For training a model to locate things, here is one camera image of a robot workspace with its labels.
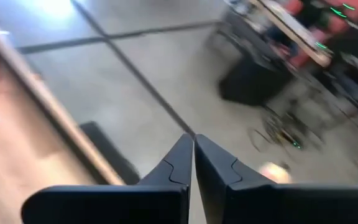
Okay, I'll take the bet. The wooden work table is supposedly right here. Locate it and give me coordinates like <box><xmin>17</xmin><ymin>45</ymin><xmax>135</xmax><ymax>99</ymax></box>
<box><xmin>20</xmin><ymin>71</ymin><xmax>141</xmax><ymax>187</ymax></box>

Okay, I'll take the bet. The wooden desk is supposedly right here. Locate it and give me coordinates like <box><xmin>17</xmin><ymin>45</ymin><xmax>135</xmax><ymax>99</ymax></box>
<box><xmin>250</xmin><ymin>0</ymin><xmax>334</xmax><ymax>68</ymax></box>

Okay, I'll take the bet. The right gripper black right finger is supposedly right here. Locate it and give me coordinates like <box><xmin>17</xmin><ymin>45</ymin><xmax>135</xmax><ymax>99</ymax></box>
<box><xmin>194</xmin><ymin>133</ymin><xmax>358</xmax><ymax>224</ymax></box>

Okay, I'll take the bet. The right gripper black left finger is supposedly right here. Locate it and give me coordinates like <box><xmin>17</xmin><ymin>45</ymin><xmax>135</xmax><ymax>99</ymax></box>
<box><xmin>21</xmin><ymin>133</ymin><xmax>195</xmax><ymax>224</ymax></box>

